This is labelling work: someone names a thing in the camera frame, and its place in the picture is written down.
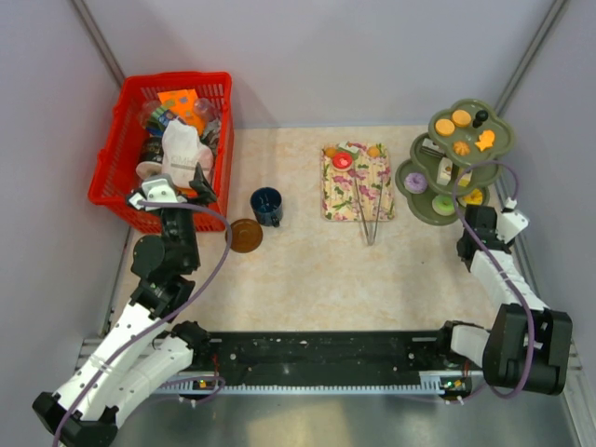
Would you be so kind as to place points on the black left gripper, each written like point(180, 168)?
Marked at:
point(201, 185)

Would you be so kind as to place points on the dark blue mug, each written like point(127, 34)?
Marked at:
point(267, 206)

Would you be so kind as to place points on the stainless steel food tongs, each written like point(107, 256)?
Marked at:
point(369, 207)

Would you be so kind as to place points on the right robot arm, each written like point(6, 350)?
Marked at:
point(528, 346)

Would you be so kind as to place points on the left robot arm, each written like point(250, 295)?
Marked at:
point(90, 408)

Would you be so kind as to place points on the white cloth bag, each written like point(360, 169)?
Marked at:
point(182, 150)

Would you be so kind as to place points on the black cylindrical can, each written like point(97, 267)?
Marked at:
point(152, 150)

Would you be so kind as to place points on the red plastic basket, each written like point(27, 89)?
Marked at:
point(166, 123)

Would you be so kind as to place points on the orange dotted box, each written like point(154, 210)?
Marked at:
point(182, 103)

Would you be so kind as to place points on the red round donut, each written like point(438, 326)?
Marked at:
point(342, 161)

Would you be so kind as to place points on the floral rectangular serving tray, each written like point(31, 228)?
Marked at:
point(338, 203)

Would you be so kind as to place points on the purple frosted donut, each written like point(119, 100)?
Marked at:
point(415, 183)

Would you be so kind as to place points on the chocolate cake slice with cherry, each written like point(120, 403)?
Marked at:
point(433, 151)

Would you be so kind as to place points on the green frosted donut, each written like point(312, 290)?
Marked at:
point(443, 205)

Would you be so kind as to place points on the white cream cake slice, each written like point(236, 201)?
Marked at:
point(445, 171)

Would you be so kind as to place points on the green three-tier dessert stand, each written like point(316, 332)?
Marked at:
point(484, 171)

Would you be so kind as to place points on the round tan cracker biscuit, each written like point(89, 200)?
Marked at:
point(444, 127)

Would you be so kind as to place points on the yellow square cake piece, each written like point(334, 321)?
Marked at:
point(463, 177)

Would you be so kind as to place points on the yellow frosted donut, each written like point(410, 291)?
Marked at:
point(475, 198)

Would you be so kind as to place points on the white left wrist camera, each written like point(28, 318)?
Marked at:
point(153, 192)

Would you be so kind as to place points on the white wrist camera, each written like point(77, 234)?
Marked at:
point(510, 221)
point(153, 192)

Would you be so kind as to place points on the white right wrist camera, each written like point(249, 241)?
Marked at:
point(510, 221)

